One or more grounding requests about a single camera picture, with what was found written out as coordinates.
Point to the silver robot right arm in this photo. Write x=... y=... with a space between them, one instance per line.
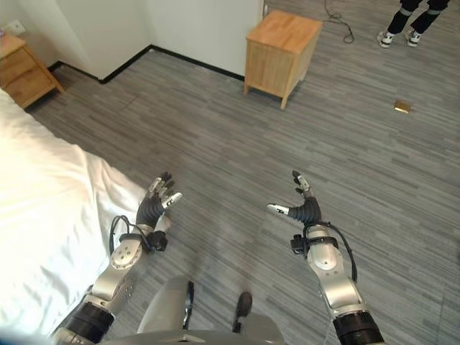
x=336 y=276

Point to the brass floor socket plate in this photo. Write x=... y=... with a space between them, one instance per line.
x=403 y=106

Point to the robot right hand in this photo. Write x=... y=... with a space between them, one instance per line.
x=306 y=210

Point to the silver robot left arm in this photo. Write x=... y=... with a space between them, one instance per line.
x=108 y=276

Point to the white bed sheet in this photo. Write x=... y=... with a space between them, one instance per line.
x=43 y=201

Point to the wooden nightstand with legs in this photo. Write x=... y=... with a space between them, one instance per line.
x=280 y=54

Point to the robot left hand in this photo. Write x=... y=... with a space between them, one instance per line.
x=150 y=211

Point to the white wall socket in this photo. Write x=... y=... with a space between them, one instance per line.
x=15 y=27

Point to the person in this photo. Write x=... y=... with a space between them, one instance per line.
x=413 y=19

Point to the wooden drawer nightstand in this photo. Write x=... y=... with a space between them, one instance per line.
x=23 y=72

